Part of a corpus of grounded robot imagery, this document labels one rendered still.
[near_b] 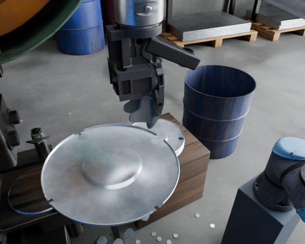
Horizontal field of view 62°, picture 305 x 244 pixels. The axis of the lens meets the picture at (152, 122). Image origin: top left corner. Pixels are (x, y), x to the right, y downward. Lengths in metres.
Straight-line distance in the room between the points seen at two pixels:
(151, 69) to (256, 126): 1.72
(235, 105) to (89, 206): 1.12
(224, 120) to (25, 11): 1.13
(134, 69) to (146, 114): 0.10
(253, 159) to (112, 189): 1.38
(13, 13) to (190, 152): 0.88
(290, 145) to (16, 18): 0.82
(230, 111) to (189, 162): 0.43
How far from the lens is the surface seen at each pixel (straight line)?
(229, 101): 1.44
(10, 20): 0.74
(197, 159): 1.22
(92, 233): 0.64
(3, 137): 0.43
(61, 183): 0.55
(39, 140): 0.67
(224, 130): 1.56
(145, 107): 0.47
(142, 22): 0.39
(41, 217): 0.53
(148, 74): 0.42
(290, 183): 0.82
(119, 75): 0.41
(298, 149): 0.86
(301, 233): 1.55
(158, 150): 0.60
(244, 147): 1.87
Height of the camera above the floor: 1.19
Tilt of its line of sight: 37 degrees down
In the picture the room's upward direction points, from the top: straight up
